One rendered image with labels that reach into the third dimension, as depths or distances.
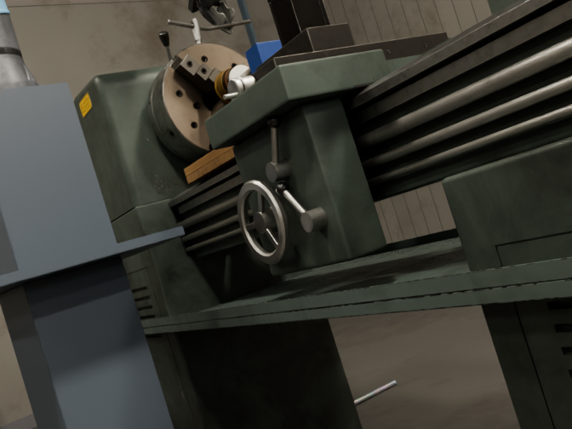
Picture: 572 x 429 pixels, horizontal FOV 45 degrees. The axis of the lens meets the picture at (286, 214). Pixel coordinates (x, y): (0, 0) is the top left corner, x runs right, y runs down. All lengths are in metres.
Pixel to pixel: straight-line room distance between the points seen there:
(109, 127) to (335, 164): 0.96
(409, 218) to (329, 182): 4.48
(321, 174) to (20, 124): 0.62
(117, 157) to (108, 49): 3.45
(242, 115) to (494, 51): 0.45
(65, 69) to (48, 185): 3.79
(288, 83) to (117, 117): 0.94
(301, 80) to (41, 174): 0.57
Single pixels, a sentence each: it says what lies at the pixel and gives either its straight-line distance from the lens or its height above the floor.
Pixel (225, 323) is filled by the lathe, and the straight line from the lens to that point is 1.47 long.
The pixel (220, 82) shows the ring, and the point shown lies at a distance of 1.79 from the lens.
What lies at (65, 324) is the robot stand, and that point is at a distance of 1.37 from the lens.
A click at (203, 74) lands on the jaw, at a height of 1.13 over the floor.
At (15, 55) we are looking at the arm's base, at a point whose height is 1.18.
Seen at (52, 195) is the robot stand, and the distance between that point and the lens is 1.40.
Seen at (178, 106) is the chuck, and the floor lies 1.07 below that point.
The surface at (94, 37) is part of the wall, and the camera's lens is 5.35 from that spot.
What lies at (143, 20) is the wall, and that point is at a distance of 5.59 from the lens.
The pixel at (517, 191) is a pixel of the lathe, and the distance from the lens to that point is 0.86.
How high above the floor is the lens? 0.67
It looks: 2 degrees up
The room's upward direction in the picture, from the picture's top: 17 degrees counter-clockwise
